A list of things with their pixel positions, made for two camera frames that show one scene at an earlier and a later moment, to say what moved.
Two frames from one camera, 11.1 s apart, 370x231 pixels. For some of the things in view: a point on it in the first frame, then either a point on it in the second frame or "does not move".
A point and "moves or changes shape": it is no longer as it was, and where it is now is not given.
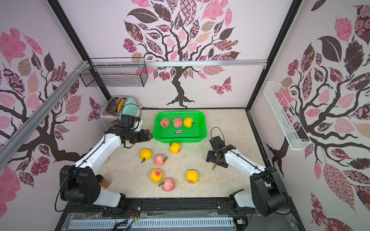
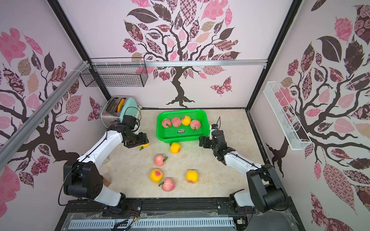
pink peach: x=165 y=122 does not move
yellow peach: x=145 y=154 -> x=145 y=145
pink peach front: x=168 y=185 does not move
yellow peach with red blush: x=188 y=122 moves or changes shape
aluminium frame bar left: x=6 y=146 does not move
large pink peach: x=178 y=122 does not move
